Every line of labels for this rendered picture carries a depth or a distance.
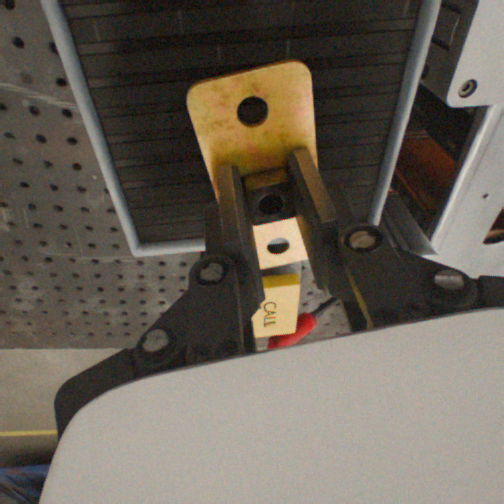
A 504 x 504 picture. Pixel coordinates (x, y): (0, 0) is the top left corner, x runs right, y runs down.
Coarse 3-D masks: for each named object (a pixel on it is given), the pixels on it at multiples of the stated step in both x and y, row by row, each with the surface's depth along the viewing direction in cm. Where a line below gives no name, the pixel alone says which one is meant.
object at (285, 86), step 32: (288, 64) 10; (192, 96) 11; (224, 96) 11; (256, 96) 11; (288, 96) 11; (224, 128) 11; (256, 128) 12; (288, 128) 12; (224, 160) 12; (256, 160) 12; (256, 192) 12; (288, 192) 12; (256, 224) 13; (288, 224) 15; (288, 256) 16
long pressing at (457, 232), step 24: (480, 120) 35; (480, 144) 37; (456, 168) 40; (480, 168) 39; (456, 192) 41; (480, 192) 42; (456, 216) 44; (480, 216) 44; (432, 240) 46; (456, 240) 47; (480, 240) 47; (456, 264) 50; (480, 264) 51
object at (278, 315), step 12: (276, 276) 25; (288, 276) 25; (264, 288) 24; (276, 288) 24; (288, 288) 24; (276, 300) 25; (288, 300) 25; (264, 312) 26; (276, 312) 26; (288, 312) 26; (264, 324) 27; (276, 324) 27; (288, 324) 27
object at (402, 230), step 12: (396, 192) 47; (384, 204) 46; (396, 204) 46; (384, 216) 44; (396, 216) 44; (408, 216) 44; (384, 228) 43; (396, 228) 43; (408, 228) 42; (396, 240) 41; (408, 240) 41; (420, 240) 41; (420, 252) 40; (432, 252) 40
